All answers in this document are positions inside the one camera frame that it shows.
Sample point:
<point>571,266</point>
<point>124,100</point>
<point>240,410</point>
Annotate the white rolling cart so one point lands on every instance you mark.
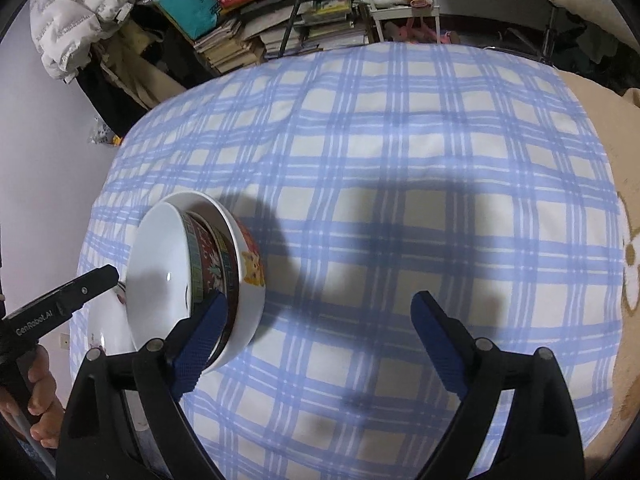
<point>405,20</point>

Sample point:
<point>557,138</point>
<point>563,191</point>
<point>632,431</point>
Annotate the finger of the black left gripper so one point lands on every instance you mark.
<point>73,295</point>

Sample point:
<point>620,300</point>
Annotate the blue plaid tablecloth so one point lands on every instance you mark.
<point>367,175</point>

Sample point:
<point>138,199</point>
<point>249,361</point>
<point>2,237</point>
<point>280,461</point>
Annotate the stack of books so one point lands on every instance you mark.
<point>226,49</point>

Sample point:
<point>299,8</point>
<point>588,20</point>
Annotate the person's left hand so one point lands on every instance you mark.
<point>44,404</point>

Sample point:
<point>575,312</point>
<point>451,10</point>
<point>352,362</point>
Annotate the red patterned bowl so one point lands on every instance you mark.
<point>164,280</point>
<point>220,271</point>

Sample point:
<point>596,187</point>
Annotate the teal bag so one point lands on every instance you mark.
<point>194,17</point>

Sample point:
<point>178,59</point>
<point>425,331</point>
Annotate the wooden shelf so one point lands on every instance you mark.
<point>288,27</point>

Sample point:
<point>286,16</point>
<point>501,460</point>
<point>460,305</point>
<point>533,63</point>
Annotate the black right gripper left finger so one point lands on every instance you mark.
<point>97,438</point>

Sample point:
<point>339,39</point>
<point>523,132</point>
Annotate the white bowl cat pattern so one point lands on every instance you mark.
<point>245,310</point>

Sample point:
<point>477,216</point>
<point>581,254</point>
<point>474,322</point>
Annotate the white puffer jacket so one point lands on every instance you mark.
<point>63,31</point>

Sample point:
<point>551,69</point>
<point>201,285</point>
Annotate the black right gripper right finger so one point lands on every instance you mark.
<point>541,439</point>

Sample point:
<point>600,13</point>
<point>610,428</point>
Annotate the cherry plate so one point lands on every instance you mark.
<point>108,329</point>

